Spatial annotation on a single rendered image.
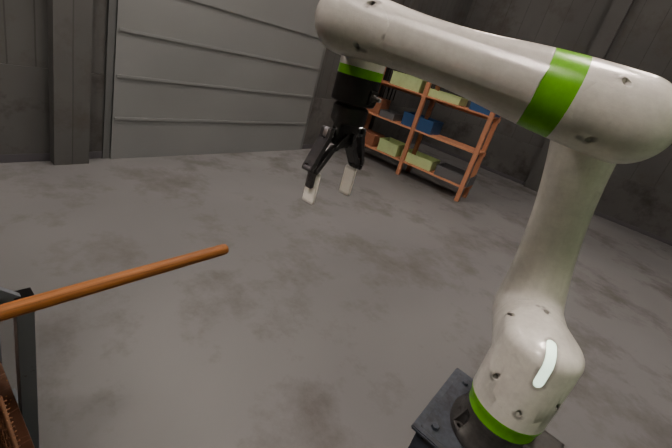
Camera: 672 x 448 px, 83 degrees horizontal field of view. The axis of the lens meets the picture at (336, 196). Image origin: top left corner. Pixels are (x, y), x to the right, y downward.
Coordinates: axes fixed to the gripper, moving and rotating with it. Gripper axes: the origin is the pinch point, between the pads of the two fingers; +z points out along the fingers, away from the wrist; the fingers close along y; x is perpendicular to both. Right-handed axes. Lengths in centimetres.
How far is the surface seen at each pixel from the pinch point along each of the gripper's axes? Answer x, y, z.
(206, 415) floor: 53, 27, 146
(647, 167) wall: -123, 878, 20
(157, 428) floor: 61, 7, 146
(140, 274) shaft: 25.0, -27.9, 27.1
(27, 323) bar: 59, -39, 60
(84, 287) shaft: 26, -39, 27
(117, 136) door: 370, 129, 112
